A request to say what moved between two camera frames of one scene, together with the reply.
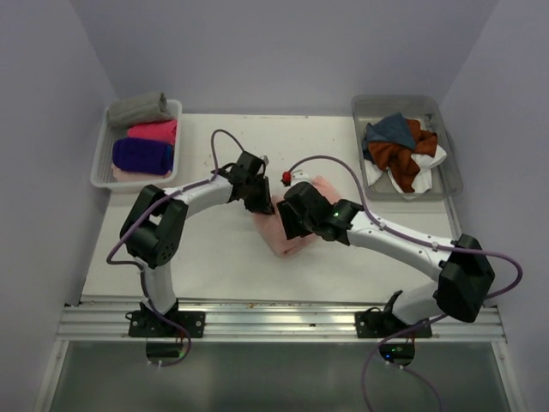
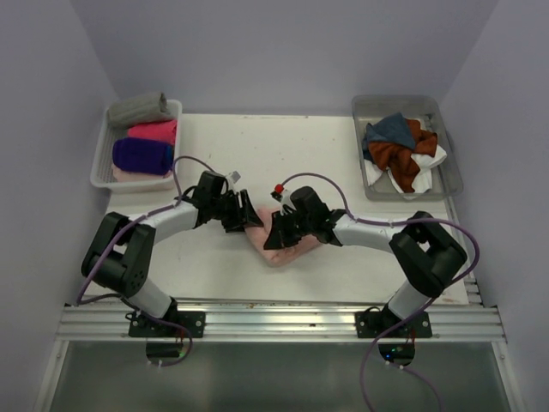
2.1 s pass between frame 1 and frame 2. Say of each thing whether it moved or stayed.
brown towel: stayed
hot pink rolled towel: stayed
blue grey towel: stayed
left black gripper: moved
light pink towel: moved
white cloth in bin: stayed
